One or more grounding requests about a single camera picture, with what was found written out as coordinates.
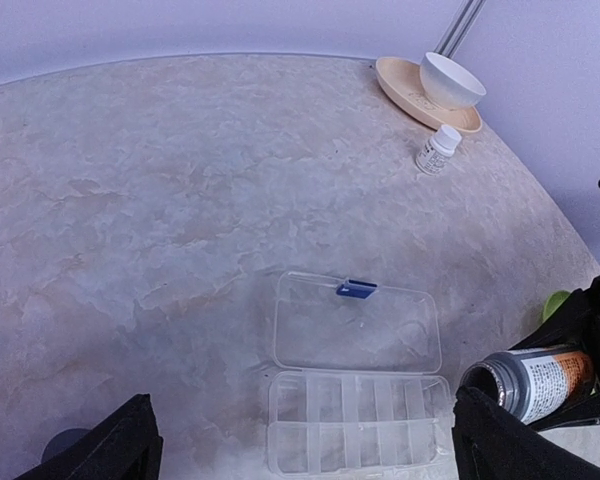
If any right aluminium frame post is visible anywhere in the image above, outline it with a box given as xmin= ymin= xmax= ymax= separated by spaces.
xmin=434 ymin=0 xmax=487 ymax=58

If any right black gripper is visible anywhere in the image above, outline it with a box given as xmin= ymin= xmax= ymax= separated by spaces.
xmin=511 ymin=276 xmax=600 ymax=432

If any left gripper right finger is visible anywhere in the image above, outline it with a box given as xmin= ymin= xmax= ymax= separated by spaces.
xmin=452 ymin=387 xmax=600 ymax=480

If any round wooden plate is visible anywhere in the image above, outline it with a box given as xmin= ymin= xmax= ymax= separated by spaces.
xmin=375 ymin=57 xmax=483 ymax=134

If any white bowl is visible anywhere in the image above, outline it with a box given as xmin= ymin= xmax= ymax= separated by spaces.
xmin=419 ymin=52 xmax=487 ymax=110

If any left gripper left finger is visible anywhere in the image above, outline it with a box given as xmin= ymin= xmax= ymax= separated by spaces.
xmin=18 ymin=394 xmax=162 ymax=480

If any green plate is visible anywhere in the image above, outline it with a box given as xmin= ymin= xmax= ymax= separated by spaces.
xmin=541 ymin=290 xmax=570 ymax=323

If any small white pill bottle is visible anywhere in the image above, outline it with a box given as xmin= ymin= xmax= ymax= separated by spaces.
xmin=415 ymin=125 xmax=462 ymax=175

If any clear plastic pill organizer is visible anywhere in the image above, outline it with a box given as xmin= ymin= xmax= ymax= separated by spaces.
xmin=267 ymin=271 xmax=453 ymax=479

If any orange pill bottle grey cap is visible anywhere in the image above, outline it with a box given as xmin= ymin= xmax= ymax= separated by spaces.
xmin=461 ymin=345 xmax=596 ymax=425

